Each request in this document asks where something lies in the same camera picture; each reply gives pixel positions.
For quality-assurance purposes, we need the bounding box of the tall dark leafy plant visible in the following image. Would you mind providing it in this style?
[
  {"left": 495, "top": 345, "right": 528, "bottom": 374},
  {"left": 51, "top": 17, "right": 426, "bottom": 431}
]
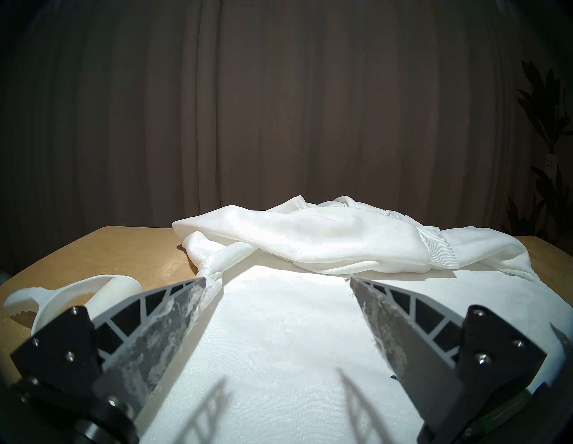
[{"left": 500, "top": 60, "right": 573, "bottom": 244}]

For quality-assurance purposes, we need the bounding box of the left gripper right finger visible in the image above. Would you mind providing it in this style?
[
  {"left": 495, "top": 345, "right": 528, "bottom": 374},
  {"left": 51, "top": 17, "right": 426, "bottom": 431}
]
[{"left": 350, "top": 277, "right": 547, "bottom": 444}]

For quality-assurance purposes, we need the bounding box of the white hoodie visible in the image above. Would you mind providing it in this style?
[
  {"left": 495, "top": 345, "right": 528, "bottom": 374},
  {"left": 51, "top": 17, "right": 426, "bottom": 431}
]
[{"left": 139, "top": 195, "right": 573, "bottom": 444}]

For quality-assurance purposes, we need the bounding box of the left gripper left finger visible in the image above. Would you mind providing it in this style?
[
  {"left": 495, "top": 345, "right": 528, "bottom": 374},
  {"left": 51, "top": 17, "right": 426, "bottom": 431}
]
[{"left": 10, "top": 277, "right": 207, "bottom": 444}]

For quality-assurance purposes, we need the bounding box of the white lint roller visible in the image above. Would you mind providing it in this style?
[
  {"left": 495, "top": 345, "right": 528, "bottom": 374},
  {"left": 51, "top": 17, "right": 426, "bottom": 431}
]
[{"left": 4, "top": 275, "right": 143, "bottom": 337}]

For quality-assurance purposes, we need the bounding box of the brown pleated curtain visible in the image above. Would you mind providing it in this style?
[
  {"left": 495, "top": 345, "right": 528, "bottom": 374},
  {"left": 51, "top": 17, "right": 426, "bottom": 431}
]
[{"left": 0, "top": 0, "right": 573, "bottom": 273}]

